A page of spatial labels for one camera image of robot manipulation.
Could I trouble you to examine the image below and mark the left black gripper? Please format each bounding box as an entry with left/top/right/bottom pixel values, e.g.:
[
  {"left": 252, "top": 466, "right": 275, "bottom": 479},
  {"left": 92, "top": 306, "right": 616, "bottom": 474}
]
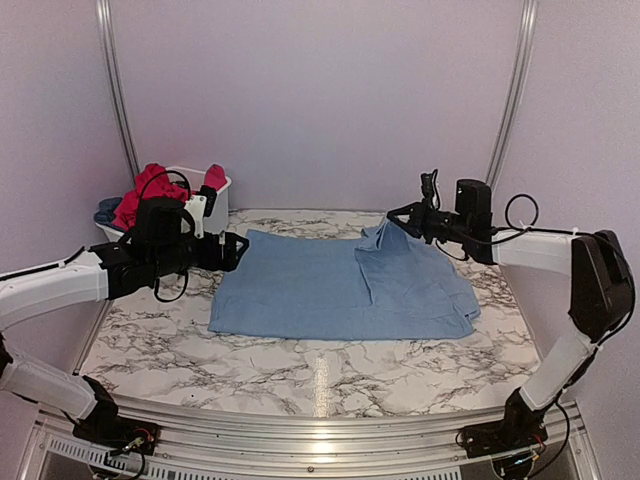
[{"left": 149, "top": 231, "right": 249, "bottom": 279}]

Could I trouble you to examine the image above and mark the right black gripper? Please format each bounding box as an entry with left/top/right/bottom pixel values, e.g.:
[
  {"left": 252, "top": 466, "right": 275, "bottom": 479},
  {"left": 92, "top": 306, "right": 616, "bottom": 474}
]
[{"left": 386, "top": 197, "right": 470, "bottom": 244}]

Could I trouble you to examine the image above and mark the light blue button shirt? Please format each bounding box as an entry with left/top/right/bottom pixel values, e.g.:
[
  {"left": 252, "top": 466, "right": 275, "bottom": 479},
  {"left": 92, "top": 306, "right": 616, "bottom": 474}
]
[{"left": 208, "top": 221, "right": 481, "bottom": 341}]

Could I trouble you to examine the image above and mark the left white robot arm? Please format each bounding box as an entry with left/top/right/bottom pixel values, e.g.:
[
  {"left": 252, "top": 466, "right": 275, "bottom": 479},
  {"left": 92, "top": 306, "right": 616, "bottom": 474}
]
[{"left": 1, "top": 195, "right": 249, "bottom": 445}]

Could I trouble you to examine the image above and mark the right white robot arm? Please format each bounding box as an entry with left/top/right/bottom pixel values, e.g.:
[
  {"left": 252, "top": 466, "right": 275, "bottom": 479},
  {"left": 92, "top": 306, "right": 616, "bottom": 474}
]
[{"left": 387, "top": 172, "right": 636, "bottom": 448}]

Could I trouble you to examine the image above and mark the white plastic laundry bin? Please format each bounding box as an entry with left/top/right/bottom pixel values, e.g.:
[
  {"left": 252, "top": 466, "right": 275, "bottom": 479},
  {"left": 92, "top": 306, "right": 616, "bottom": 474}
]
[{"left": 94, "top": 164, "right": 232, "bottom": 241}]

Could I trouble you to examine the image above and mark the red garment in bin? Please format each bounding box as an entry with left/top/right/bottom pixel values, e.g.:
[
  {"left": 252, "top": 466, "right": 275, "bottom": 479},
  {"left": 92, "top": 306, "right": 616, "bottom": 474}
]
[{"left": 110, "top": 162, "right": 226, "bottom": 232}]

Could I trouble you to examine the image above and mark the dark blue garment in bin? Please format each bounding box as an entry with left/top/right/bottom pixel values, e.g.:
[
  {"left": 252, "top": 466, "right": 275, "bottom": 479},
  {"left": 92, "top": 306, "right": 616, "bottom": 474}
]
[{"left": 93, "top": 197, "right": 122, "bottom": 228}]

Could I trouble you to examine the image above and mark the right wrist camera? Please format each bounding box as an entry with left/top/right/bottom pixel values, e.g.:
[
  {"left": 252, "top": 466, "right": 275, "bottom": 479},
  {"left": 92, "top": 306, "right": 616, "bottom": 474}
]
[{"left": 421, "top": 168, "right": 441, "bottom": 210}]

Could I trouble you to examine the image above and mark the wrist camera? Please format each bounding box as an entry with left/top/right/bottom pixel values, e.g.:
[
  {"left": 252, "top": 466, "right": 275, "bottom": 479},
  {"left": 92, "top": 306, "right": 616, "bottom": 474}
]
[
  {"left": 421, "top": 168, "right": 441, "bottom": 210},
  {"left": 185, "top": 185, "right": 218, "bottom": 239}
]

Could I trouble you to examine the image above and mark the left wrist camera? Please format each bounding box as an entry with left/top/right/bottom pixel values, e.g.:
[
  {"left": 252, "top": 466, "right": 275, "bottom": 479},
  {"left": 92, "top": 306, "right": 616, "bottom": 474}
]
[{"left": 185, "top": 185, "right": 218, "bottom": 239}]

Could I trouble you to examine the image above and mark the front aluminium rail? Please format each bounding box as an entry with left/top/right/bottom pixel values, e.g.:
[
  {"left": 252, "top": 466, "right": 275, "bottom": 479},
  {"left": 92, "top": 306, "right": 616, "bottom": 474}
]
[{"left": 19, "top": 394, "right": 601, "bottom": 480}]

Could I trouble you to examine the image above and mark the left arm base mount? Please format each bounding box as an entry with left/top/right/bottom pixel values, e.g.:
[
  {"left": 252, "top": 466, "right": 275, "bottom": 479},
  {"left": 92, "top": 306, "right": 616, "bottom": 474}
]
[{"left": 72, "top": 416, "right": 160, "bottom": 455}]

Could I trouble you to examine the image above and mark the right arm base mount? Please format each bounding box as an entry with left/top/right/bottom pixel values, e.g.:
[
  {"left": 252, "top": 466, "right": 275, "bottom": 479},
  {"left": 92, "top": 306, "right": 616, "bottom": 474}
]
[{"left": 455, "top": 421, "right": 548, "bottom": 458}]

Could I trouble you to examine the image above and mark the right aluminium frame post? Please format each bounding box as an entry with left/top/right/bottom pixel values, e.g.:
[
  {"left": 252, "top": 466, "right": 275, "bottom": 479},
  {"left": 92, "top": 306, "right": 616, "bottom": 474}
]
[{"left": 485, "top": 0, "right": 539, "bottom": 189}]

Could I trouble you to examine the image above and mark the aluminium frame post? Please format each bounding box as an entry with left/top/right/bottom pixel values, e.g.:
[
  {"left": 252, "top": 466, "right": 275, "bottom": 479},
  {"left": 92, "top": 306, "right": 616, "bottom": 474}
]
[
  {"left": 96, "top": 0, "right": 140, "bottom": 180},
  {"left": 485, "top": 0, "right": 539, "bottom": 189}
]

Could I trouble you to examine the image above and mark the left aluminium frame post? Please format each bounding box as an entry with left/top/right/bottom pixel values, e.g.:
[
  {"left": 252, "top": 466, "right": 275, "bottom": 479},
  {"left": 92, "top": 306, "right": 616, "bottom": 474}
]
[{"left": 96, "top": 0, "right": 140, "bottom": 180}]

